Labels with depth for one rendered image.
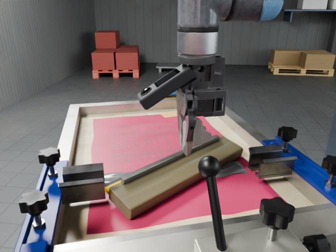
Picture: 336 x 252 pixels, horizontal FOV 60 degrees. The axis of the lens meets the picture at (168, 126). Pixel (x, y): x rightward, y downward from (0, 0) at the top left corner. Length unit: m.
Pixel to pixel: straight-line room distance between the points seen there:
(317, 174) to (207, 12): 0.42
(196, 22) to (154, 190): 0.34
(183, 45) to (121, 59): 5.55
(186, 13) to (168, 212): 0.38
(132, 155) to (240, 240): 0.50
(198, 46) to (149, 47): 7.31
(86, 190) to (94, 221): 0.06
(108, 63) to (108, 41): 0.75
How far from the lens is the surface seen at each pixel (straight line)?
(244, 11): 0.57
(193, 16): 0.53
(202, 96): 0.55
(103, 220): 0.61
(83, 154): 0.85
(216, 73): 0.57
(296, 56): 7.27
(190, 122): 0.55
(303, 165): 0.74
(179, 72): 0.55
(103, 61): 6.15
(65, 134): 0.91
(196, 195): 0.66
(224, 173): 0.74
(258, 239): 0.39
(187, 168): 0.69
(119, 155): 0.83
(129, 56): 6.06
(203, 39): 0.53
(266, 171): 0.70
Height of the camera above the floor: 1.34
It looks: 22 degrees down
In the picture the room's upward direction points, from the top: straight up
